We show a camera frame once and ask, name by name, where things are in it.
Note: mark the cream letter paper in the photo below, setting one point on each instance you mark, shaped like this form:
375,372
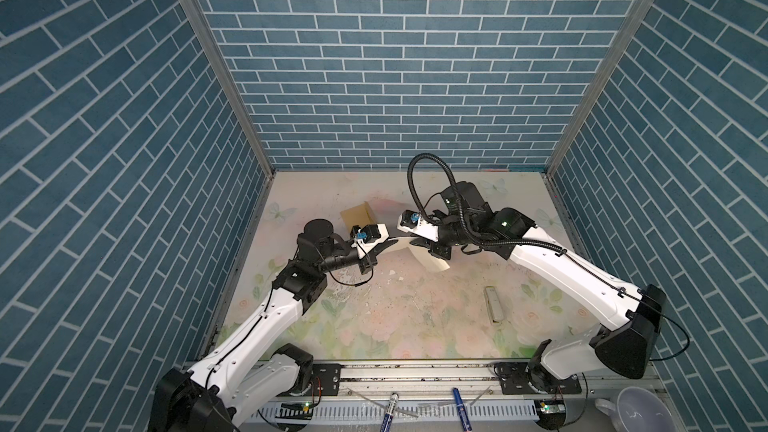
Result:
420,249

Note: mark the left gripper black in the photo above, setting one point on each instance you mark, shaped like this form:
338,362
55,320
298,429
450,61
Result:
368,263

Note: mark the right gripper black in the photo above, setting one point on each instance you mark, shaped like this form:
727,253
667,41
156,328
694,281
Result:
440,250

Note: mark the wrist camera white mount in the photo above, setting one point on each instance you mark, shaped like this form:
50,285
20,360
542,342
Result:
412,222
366,238

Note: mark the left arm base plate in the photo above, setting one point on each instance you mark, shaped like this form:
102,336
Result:
322,378

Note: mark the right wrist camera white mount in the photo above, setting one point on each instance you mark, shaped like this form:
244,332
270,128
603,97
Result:
412,222

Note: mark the blue white marker pen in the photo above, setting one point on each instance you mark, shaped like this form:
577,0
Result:
389,413

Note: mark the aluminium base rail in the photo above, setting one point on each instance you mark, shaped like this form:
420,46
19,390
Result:
425,395

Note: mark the circuit board green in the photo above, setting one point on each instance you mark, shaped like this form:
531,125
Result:
551,414
293,417

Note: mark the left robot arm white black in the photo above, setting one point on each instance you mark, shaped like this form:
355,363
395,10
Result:
228,386

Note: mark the left circuit board green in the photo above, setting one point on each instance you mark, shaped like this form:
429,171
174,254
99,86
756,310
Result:
293,417

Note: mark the brown kraft envelope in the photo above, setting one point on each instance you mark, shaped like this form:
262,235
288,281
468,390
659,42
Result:
358,216

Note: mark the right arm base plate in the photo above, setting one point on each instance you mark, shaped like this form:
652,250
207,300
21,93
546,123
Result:
518,378

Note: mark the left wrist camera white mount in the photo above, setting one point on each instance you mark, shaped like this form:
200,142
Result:
366,238

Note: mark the right circuit board green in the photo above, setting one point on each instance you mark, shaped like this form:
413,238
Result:
551,414

